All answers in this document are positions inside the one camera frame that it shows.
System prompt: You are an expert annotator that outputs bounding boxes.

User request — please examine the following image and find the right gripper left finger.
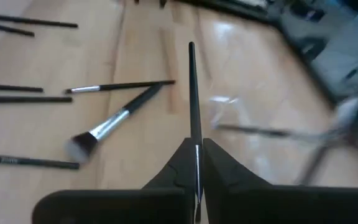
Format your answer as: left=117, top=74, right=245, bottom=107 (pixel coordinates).
left=31, top=138, right=198, bottom=224

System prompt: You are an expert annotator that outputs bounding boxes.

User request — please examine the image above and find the black powder brush silver ferrule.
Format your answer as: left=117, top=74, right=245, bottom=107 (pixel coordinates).
left=64, top=82, right=165, bottom=164

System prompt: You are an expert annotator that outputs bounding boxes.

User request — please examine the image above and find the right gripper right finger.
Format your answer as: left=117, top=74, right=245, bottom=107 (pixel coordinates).
left=202, top=138, right=358, bottom=224

